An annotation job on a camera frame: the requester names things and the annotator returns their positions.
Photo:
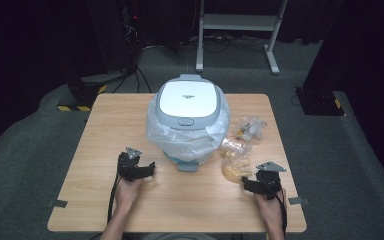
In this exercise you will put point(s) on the person's left hand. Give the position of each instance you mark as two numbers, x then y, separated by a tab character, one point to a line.
126	195

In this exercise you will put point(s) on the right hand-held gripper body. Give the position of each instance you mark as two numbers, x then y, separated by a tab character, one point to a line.
269	181

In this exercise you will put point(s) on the grey metal stand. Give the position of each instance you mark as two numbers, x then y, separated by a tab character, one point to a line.
240	21

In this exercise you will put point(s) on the clear plastic wrapper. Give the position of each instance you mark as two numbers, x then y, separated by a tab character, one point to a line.
251	128

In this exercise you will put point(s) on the translucent white bin liner bag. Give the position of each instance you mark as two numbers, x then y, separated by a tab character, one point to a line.
180	141

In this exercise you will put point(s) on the white grey pedal trash bin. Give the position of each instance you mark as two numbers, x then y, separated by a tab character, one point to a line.
186	100

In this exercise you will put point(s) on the grey tape piece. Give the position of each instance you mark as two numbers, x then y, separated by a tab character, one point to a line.
58	203
296	200

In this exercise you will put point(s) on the person's right hand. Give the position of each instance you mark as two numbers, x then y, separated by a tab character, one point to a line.
270	210

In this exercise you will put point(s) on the yellow plastic bag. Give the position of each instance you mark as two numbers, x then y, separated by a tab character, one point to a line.
236	161

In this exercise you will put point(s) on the black stand base yellow mark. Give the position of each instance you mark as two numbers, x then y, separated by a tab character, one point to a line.
318	101

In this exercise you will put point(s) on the black stand base striped tape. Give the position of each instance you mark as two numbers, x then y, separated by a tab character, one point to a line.
86	91

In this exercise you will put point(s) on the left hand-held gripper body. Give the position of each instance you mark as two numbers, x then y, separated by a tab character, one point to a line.
128	165

